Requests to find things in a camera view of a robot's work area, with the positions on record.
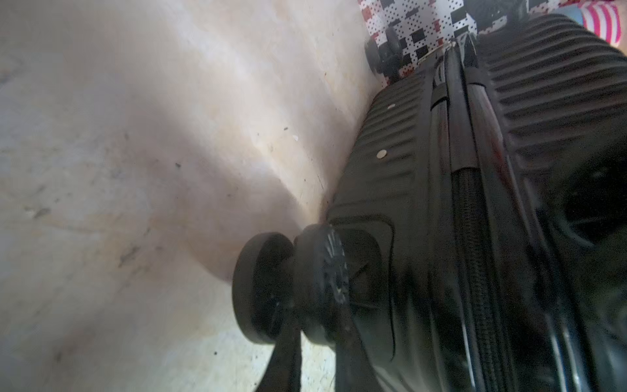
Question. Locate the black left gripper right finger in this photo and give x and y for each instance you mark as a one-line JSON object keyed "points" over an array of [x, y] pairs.
{"points": [[354, 372]]}

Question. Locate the blue-dressed hanging doll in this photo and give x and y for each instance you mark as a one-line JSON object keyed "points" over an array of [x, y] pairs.
{"points": [[606, 19]]}

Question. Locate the black hard-shell suitcase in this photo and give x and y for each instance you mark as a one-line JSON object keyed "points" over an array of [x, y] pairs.
{"points": [[478, 232]]}

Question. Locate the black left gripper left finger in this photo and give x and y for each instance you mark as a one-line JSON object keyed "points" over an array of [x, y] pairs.
{"points": [[283, 371]]}

